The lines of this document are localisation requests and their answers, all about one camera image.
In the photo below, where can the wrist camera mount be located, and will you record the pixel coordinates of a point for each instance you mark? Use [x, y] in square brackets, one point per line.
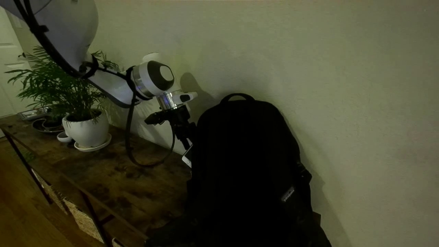
[172, 100]

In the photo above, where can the black backpack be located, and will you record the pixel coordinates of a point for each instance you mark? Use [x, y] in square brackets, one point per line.
[248, 185]

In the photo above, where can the green potted plant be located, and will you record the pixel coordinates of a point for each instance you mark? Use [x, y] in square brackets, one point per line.
[48, 85]

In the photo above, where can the white smartphone black case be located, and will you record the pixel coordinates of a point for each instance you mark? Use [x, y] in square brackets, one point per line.
[187, 160]

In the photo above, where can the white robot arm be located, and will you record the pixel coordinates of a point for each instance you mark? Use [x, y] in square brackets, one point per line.
[66, 28]

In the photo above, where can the white plant pot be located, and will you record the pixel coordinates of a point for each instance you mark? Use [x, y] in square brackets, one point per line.
[89, 134]

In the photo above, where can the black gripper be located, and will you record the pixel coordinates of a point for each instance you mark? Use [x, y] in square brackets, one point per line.
[178, 119]

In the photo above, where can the wooden slatted bench table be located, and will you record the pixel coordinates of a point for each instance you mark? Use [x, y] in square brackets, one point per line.
[144, 199]

